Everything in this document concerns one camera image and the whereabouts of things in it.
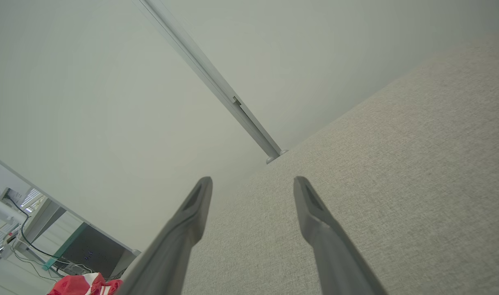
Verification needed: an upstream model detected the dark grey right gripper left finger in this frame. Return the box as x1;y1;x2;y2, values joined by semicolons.
118;177;213;295

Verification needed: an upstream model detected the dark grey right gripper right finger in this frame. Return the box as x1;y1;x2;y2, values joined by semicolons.
293;176;388;295

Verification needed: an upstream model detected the red white Bulls jersey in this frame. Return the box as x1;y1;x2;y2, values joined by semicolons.
47;272;124;295

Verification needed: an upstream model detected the black computer case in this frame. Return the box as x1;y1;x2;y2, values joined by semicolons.
43;222;130;280

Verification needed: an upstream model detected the grey desk leg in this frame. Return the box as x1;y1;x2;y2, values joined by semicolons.
25;198;67;247

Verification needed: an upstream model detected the black floor cable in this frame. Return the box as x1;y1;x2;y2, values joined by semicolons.
6;196;66;263

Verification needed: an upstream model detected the grey metal partition rail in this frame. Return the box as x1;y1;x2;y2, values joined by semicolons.
132;0;289;165

